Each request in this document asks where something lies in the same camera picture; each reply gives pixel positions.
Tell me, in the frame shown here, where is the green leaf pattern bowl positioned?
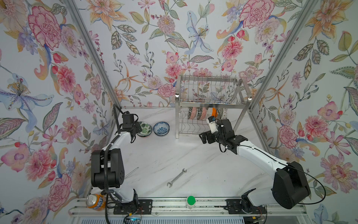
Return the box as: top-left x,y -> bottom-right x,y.
137,121 -> 153,137

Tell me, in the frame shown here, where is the orange white bowl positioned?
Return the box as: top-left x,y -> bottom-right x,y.
211,108 -> 218,117

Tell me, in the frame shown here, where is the green geometric pattern bowl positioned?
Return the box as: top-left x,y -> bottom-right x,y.
217,108 -> 227,120

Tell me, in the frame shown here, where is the black floral pattern bowl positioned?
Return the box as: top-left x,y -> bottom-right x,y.
197,107 -> 208,120

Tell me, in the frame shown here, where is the red pattern bowl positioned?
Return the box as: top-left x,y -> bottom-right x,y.
187,107 -> 198,120

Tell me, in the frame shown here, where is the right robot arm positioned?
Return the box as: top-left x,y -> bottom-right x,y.
199,116 -> 311,214

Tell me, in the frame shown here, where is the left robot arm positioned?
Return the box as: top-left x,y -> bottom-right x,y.
90,105 -> 142,224

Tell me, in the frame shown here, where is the steel two-tier dish rack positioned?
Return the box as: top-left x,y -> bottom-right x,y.
175,75 -> 253,139

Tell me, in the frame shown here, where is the blue floral bowl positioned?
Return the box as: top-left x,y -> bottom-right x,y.
153,121 -> 170,136

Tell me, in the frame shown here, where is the steel open-end wrench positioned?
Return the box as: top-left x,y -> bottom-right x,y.
167,169 -> 187,188

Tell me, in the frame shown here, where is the green emergency stop button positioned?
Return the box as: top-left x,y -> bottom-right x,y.
186,196 -> 196,209

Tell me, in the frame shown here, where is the orange drink can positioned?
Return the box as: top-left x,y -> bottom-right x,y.
86,194 -> 106,211

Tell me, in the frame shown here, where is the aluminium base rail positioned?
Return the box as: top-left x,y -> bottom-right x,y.
69,197 -> 308,217

